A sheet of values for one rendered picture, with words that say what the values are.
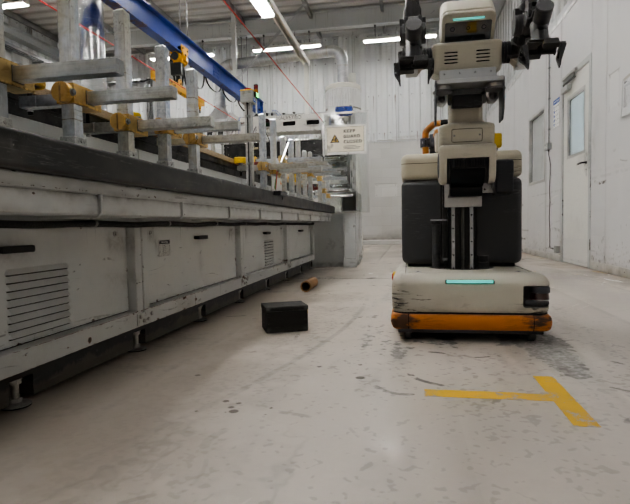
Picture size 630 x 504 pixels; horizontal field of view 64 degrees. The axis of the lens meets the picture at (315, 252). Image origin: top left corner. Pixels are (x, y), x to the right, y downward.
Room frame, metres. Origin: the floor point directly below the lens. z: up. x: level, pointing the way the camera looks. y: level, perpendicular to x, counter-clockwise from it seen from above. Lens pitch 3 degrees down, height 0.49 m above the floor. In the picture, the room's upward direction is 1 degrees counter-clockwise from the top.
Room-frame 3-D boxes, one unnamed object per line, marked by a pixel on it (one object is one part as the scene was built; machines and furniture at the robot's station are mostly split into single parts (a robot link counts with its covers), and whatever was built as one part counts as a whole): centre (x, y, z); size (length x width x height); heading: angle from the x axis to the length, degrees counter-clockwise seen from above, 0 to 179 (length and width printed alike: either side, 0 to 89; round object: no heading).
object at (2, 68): (1.08, 0.65, 0.82); 0.14 x 0.06 x 0.05; 170
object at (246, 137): (2.07, 0.42, 0.84); 0.43 x 0.03 x 0.04; 80
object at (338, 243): (6.21, 0.27, 0.95); 1.65 x 0.70 x 1.90; 80
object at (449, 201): (2.16, -0.71, 0.68); 0.28 x 0.27 x 0.25; 79
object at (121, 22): (1.55, 0.57, 0.90); 0.04 x 0.04 x 0.48; 80
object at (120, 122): (1.57, 0.56, 0.81); 0.14 x 0.06 x 0.05; 170
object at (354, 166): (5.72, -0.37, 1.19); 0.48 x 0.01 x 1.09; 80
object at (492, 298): (2.33, -0.68, 0.16); 0.67 x 0.64 x 0.25; 169
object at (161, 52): (1.79, 0.52, 0.88); 0.04 x 0.04 x 0.48; 80
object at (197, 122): (1.58, 0.51, 0.80); 0.43 x 0.03 x 0.04; 80
